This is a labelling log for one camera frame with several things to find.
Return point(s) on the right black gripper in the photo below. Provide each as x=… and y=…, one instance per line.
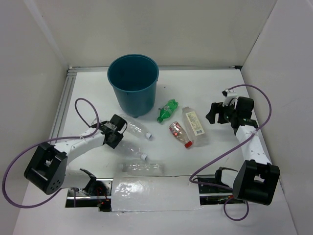
x=216, y=108

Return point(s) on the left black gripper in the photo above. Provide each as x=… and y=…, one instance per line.
x=119, y=136

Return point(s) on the clear bottle white label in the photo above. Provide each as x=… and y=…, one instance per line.
x=194, y=128

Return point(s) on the crushed clear bottle front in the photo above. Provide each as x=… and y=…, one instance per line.
x=141, y=169

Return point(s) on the green plastic bottle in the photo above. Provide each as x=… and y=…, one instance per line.
x=167, y=110

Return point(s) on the clear bottle red cap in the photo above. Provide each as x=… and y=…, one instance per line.
x=180, y=134

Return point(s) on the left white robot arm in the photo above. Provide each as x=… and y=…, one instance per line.
x=49, y=168

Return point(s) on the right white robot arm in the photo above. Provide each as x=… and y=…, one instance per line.
x=257, y=178

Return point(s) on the teal plastic bin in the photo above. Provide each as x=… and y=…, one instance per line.
x=134, y=80

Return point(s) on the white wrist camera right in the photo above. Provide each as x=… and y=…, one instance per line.
x=229, y=95

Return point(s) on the aluminium frame rail left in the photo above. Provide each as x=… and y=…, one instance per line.
x=63, y=106

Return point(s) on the aluminium frame rail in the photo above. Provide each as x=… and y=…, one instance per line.
x=162, y=68
x=63, y=106

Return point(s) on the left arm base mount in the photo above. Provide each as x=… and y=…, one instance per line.
x=96, y=194

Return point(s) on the aluminium frame rail back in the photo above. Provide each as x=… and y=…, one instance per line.
x=162, y=68

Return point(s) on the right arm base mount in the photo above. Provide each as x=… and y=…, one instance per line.
x=210, y=195

